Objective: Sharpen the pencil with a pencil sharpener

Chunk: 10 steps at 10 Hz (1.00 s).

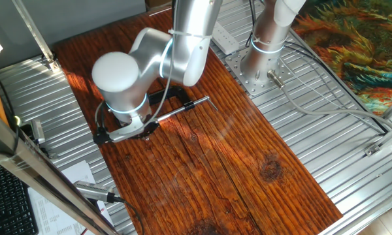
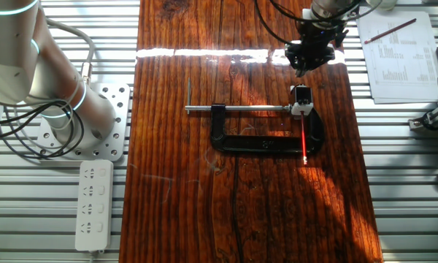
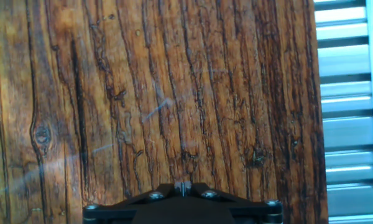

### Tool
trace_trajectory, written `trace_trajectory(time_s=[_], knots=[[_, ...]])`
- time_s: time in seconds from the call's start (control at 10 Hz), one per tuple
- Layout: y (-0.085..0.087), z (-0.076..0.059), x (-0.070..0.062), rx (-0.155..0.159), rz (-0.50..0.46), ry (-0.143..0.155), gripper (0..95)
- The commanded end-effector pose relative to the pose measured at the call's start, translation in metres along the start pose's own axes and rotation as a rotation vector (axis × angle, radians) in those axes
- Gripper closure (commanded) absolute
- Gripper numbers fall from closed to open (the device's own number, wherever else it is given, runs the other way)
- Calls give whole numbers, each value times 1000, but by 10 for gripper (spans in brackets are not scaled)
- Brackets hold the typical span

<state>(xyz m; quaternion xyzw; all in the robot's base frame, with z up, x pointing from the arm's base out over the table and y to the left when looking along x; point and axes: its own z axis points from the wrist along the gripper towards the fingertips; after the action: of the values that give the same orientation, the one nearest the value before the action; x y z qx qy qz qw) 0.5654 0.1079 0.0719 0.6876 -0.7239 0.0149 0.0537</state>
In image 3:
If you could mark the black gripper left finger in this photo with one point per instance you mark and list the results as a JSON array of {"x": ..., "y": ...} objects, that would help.
[{"x": 112, "y": 213}]

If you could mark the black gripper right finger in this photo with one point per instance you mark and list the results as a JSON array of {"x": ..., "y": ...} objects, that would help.
[{"x": 255, "y": 213}]

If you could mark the brown wooden board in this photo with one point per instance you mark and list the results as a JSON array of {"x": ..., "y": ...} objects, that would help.
[{"x": 143, "y": 93}]

